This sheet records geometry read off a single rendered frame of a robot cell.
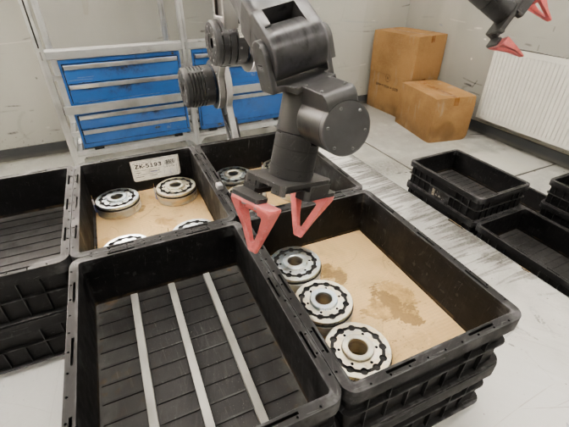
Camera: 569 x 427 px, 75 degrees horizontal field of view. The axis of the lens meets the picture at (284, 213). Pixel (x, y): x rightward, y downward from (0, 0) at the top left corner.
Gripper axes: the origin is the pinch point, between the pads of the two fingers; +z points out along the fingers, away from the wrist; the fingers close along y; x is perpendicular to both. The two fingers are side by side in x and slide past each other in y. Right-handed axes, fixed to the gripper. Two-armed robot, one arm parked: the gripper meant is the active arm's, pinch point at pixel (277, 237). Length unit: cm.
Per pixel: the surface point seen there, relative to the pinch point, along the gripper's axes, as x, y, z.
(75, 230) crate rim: 41.4, -9.1, 14.6
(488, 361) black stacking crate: -28.3, 22.9, 14.5
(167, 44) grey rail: 200, 114, -23
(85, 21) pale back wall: 297, 107, -27
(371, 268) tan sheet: -3.7, 28.8, 12.3
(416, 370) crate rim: -21.8, 4.6, 10.0
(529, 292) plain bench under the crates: -30, 62, 16
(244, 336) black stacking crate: 3.9, 1.6, 20.6
